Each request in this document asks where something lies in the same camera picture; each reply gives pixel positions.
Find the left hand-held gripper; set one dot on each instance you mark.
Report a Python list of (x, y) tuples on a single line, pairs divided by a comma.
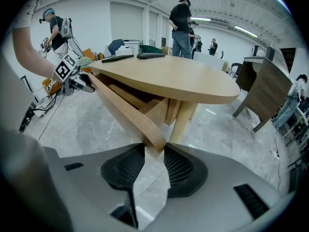
[(63, 69)]

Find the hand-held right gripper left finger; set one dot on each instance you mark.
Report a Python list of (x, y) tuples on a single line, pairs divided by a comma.
[(84, 178)]

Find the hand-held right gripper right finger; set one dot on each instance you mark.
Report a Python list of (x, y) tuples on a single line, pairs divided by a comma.
[(217, 182)]

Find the person's left forearm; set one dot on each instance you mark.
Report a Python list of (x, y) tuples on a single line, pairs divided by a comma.
[(31, 57)]

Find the wooden coffee table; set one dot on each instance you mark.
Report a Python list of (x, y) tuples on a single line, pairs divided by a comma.
[(169, 76)]

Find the pale green cloth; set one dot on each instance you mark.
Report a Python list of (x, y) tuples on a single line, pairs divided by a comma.
[(84, 62)]

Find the orange chair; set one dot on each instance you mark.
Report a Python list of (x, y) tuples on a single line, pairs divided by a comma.
[(89, 54), (54, 87)]

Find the flat black remote control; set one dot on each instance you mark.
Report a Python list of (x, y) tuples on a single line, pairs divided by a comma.
[(117, 58)]

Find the dark blue chair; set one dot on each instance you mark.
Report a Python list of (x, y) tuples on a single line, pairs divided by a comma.
[(116, 46)]

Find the white plastic container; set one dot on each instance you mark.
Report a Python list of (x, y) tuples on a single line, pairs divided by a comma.
[(125, 51)]

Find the black oblong case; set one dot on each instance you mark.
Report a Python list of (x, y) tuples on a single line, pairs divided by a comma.
[(150, 55)]

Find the dark green container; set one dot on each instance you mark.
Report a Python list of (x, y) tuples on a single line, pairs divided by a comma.
[(149, 49)]

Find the dark wooden desk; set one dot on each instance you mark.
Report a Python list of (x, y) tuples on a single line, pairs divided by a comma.
[(268, 88)]

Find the black chair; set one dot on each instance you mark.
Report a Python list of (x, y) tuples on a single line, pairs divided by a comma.
[(236, 69)]

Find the white low cabinet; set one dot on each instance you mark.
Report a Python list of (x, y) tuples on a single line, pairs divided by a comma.
[(210, 60)]

